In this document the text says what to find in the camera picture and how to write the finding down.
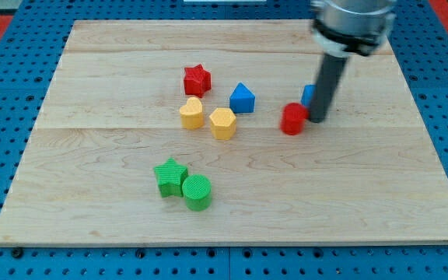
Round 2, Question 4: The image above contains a yellow heart block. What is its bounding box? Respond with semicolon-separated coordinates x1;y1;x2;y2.
179;97;205;130

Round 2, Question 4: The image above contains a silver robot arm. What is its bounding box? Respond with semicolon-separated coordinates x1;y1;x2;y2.
309;0;397;123

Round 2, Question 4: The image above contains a green star block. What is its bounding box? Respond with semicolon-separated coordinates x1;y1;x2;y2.
153;158;188;198

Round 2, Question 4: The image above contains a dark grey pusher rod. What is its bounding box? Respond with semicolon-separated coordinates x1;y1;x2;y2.
309;53;348;123

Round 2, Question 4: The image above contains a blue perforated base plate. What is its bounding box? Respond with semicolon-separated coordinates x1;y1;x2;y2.
0;0;448;279

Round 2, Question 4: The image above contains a blue triangle block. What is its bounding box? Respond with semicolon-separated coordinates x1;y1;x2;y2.
229;82;255;114

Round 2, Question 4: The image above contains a red star block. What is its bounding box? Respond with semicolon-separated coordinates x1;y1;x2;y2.
183;64;212;98

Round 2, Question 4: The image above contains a yellow pentagon block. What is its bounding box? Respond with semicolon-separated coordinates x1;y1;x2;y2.
209;107;236;140

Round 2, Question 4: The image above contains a red cylinder block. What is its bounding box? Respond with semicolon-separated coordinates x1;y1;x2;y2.
280;103;309;135

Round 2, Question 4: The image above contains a green cylinder block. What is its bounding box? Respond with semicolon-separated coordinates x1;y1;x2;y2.
182;174;212;212

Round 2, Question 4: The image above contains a blue cube block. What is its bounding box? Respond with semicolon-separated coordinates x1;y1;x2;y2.
300;84;315;108

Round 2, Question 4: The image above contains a light wooden board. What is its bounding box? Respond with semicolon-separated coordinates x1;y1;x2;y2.
0;20;448;247

